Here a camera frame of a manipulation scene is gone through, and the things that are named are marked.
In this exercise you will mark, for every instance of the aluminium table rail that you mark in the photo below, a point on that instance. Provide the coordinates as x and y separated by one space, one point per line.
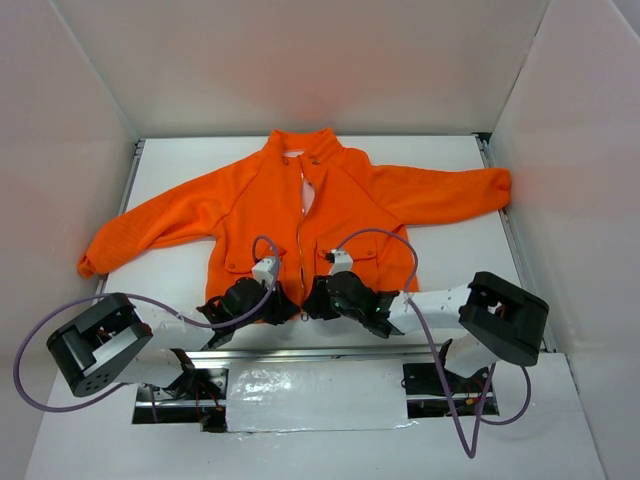
321 354

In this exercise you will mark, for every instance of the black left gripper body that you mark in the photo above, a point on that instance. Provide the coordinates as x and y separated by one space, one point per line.
279 302

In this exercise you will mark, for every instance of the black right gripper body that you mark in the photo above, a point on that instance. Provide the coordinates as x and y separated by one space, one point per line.
320 296

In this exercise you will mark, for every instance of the white cover board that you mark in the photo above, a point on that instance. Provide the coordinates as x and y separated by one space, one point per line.
315 396

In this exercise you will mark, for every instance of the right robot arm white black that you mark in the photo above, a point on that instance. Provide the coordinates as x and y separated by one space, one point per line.
503 322

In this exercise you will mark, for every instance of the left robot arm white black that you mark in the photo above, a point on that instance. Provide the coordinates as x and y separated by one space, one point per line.
116 341

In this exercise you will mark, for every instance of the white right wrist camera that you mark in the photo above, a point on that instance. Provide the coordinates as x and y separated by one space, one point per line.
339 260

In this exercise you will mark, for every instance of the orange zip jacket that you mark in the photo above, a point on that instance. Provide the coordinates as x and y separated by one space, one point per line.
300 196

